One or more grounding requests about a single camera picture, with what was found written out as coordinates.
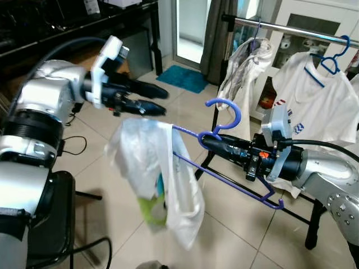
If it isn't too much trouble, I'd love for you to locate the black floor cable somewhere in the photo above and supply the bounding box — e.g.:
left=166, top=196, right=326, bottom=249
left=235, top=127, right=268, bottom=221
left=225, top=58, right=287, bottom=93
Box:
left=56, top=134, right=89, bottom=156

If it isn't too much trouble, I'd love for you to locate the white framed glass door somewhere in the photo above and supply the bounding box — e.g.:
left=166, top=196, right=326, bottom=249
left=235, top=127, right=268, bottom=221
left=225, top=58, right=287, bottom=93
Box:
left=173, top=0, right=214, bottom=68

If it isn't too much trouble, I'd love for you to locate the blue plastic hanger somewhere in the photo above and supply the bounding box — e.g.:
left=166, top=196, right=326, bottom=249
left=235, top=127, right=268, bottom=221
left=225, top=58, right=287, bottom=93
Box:
left=305, top=35, right=351, bottom=89

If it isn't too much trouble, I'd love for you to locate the black chair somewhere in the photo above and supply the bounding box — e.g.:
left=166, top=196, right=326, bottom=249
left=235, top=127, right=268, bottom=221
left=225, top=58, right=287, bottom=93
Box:
left=25, top=171, right=113, bottom=269

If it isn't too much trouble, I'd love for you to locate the white T-shirt with badges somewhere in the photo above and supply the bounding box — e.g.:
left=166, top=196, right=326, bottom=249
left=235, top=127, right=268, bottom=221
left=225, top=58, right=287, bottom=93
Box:
left=270, top=50, right=359, bottom=152

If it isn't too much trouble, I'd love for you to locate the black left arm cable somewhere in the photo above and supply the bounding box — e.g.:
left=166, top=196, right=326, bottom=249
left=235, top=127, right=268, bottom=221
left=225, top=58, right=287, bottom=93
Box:
left=20, top=36, right=110, bottom=90

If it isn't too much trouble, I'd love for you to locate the grey brown curtain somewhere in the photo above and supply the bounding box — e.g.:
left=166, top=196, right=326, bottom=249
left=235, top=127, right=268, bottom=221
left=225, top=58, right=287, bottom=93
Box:
left=201, top=0, right=239, bottom=85

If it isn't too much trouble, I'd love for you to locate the crumpled white garment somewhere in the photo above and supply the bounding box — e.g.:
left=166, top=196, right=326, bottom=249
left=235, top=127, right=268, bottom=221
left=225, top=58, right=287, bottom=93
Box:
left=218, top=38, right=274, bottom=111

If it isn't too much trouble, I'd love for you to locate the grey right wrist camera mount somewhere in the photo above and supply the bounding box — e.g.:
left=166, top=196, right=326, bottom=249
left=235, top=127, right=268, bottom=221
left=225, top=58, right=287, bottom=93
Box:
left=261, top=104, right=293, bottom=181

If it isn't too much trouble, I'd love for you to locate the black desk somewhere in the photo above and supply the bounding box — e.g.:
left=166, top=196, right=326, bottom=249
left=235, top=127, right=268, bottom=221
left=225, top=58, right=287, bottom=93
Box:
left=0, top=0, right=163, bottom=76

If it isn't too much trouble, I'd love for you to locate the blue floor mat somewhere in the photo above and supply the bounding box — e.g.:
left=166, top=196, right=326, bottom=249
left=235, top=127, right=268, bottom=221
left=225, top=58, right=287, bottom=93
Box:
left=156, top=64, right=209, bottom=94

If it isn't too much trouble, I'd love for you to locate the thin dark blue hanger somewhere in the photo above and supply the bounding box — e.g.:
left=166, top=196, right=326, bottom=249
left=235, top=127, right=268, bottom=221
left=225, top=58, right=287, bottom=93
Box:
left=250, top=18, right=264, bottom=54

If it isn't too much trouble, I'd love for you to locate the chrome rack rail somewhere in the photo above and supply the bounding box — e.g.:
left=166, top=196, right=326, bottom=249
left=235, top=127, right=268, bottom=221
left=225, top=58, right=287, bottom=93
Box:
left=222, top=14, right=359, bottom=48

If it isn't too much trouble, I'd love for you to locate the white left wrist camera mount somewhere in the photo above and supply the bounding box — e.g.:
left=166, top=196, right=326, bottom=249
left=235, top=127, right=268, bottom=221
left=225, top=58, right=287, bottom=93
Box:
left=90, top=35, right=130, bottom=110

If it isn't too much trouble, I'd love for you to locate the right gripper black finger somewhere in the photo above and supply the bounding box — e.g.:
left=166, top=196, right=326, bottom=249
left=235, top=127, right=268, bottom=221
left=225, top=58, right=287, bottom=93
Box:
left=202, top=140, right=252, bottom=164
left=201, top=133, right=251, bottom=150

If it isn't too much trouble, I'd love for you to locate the purple plastic hanger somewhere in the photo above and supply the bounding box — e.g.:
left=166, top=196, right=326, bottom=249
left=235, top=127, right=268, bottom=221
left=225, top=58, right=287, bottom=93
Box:
left=171, top=98, right=285, bottom=210

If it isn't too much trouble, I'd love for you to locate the white glass door cabinet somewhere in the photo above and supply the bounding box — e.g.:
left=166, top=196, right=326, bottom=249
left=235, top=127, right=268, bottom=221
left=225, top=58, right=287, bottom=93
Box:
left=247, top=0, right=359, bottom=121

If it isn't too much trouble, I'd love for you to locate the brown cardboard box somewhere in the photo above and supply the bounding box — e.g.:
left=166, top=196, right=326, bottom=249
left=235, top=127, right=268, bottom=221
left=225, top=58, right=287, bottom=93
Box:
left=67, top=48, right=131, bottom=76

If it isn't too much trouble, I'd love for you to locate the white garment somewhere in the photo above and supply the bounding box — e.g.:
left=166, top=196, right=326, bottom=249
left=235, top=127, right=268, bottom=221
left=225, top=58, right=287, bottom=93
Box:
left=105, top=118, right=205, bottom=251
left=218, top=38, right=274, bottom=111

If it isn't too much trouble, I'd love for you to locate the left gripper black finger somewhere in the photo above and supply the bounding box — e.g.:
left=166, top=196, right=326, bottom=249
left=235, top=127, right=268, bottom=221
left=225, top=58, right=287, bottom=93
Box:
left=132, top=99, right=168, bottom=117
left=131, top=78, right=171, bottom=101

